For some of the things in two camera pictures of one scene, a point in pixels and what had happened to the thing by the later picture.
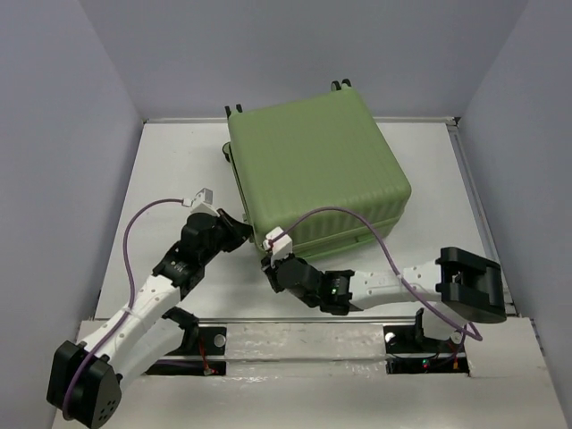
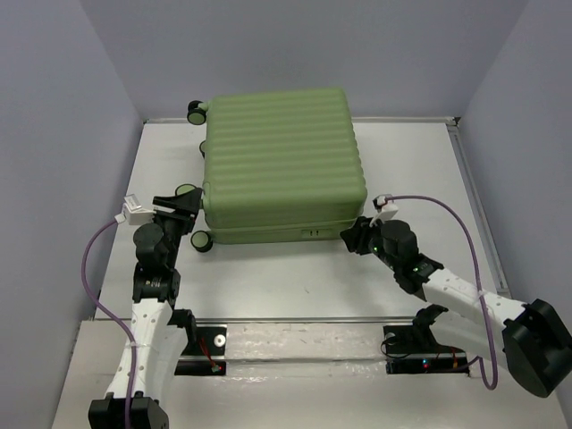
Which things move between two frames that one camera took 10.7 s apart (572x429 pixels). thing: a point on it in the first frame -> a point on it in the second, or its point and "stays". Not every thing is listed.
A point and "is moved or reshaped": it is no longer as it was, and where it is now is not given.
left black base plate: (203, 340) stays
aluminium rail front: (312, 320) stays
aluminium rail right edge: (456, 128) stays
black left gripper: (239, 232) -> (187, 203)
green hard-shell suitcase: (296, 156) is moved or reshaped
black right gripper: (273, 272) -> (357, 233)
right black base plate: (407, 352) stays
